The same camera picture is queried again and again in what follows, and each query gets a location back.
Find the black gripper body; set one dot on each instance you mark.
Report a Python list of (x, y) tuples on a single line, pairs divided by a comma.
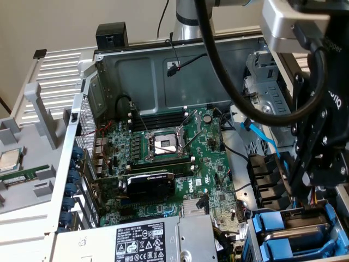
[(340, 82)]

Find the hard disk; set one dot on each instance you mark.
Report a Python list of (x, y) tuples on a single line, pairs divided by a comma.
[(272, 222)]

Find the blue disk carrier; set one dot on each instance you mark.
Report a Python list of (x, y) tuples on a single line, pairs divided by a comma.
[(278, 248)]

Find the black plastic fin shroud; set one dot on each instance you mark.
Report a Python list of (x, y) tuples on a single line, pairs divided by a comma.
[(261, 174)]

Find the coin cell battery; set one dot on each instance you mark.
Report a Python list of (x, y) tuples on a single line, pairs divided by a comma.
[(208, 118)]

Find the CPU socket cover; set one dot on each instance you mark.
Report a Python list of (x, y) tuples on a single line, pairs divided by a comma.
[(197, 121)]

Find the green Dell motherboard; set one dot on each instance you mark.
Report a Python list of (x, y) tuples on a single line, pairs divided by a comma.
[(207, 163)]

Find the CPU socket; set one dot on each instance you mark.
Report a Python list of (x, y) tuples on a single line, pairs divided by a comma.
[(163, 144)]

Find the silver chipset heat sink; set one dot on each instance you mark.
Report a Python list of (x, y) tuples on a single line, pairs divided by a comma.
[(191, 207)]

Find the grey power supply unit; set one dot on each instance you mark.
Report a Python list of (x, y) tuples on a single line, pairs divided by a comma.
[(196, 234)]

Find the open Dell PC case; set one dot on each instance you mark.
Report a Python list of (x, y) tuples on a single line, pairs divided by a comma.
[(141, 82)]

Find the black graphics card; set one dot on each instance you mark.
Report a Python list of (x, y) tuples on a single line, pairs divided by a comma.
[(152, 188)]

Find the black box behind case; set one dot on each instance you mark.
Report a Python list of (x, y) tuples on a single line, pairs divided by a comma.
[(111, 32)]

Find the grey parts rack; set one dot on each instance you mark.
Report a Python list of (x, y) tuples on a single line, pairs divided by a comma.
[(38, 155)]

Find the green RAM stick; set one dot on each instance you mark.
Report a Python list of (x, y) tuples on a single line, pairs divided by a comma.
[(19, 177)]

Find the silver CPU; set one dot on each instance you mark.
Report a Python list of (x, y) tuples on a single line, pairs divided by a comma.
[(9, 161)]

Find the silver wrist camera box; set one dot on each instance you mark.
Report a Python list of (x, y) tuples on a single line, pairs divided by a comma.
[(278, 27)]

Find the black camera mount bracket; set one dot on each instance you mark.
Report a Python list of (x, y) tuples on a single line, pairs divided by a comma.
[(313, 6)]

